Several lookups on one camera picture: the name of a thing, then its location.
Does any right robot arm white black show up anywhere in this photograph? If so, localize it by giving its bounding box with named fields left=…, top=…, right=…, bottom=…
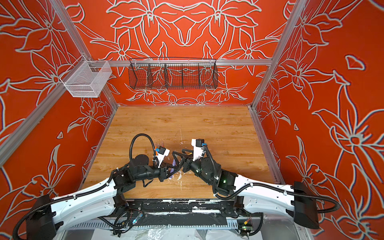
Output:
left=172, top=144, right=341, bottom=229

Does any white wire basket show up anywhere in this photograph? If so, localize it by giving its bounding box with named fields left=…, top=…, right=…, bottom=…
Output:
left=59, top=56, right=112, bottom=98

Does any white cable duct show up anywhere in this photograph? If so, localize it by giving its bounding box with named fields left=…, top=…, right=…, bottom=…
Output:
left=68, top=219, right=239, bottom=230

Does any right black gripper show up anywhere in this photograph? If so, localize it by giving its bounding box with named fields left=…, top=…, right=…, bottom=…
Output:
left=171, top=148, right=215, bottom=188

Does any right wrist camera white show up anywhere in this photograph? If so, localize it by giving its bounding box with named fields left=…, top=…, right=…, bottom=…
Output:
left=191, top=139, right=205, bottom=161

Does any purple pen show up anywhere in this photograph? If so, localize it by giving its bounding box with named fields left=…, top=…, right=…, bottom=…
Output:
left=170, top=160, right=179, bottom=179

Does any black wire basket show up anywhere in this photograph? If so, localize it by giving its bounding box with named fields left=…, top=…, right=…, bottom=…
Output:
left=128, top=58, right=219, bottom=90

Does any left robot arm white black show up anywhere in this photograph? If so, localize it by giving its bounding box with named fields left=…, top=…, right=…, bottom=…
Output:
left=12, top=146, right=180, bottom=240

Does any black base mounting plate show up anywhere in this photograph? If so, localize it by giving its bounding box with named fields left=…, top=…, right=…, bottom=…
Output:
left=110, top=199, right=260, bottom=218

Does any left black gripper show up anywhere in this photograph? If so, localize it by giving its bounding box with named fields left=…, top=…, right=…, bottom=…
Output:
left=135, top=160, right=178, bottom=182

